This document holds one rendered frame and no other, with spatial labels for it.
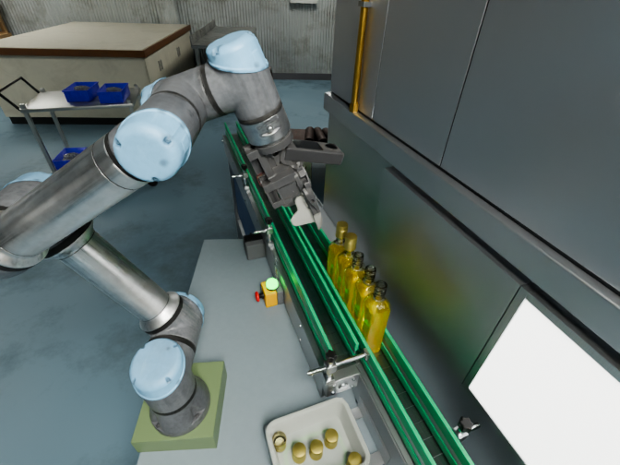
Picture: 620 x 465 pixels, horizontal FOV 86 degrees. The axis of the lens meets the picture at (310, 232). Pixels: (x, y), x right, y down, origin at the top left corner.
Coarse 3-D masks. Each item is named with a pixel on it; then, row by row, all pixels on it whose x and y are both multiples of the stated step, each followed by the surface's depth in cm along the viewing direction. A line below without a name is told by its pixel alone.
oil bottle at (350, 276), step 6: (348, 270) 94; (354, 270) 93; (360, 270) 93; (348, 276) 94; (354, 276) 92; (360, 276) 93; (342, 282) 99; (348, 282) 94; (354, 282) 93; (342, 288) 100; (348, 288) 95; (342, 294) 101; (348, 294) 96; (342, 300) 101; (348, 300) 97; (348, 306) 99
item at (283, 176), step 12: (288, 132) 55; (276, 144) 54; (288, 144) 55; (252, 156) 55; (264, 156) 56; (276, 156) 57; (264, 168) 57; (276, 168) 59; (288, 168) 59; (300, 168) 58; (264, 180) 60; (276, 180) 58; (288, 180) 58; (300, 180) 59; (264, 192) 60; (276, 192) 59; (288, 192) 60; (300, 192) 62; (276, 204) 60
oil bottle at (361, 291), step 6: (360, 282) 90; (354, 288) 92; (360, 288) 89; (366, 288) 88; (372, 288) 88; (354, 294) 93; (360, 294) 89; (366, 294) 88; (354, 300) 94; (360, 300) 90; (354, 306) 95; (360, 306) 91; (354, 312) 96; (360, 312) 92; (354, 318) 97
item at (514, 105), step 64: (384, 0) 84; (448, 0) 65; (512, 0) 53; (576, 0) 45; (384, 64) 89; (448, 64) 68; (512, 64) 55; (576, 64) 47; (384, 128) 95; (448, 128) 72; (512, 128) 58; (576, 128) 48; (448, 192) 72; (512, 192) 60; (576, 192) 50; (512, 256) 60; (576, 256) 52; (448, 384) 89
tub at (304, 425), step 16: (336, 400) 89; (288, 416) 86; (304, 416) 88; (320, 416) 90; (336, 416) 93; (352, 416) 86; (272, 432) 85; (288, 432) 89; (304, 432) 90; (320, 432) 90; (352, 432) 85; (272, 448) 80; (288, 448) 86; (336, 448) 87; (352, 448) 86; (288, 464) 84; (304, 464) 84; (320, 464) 84; (336, 464) 84
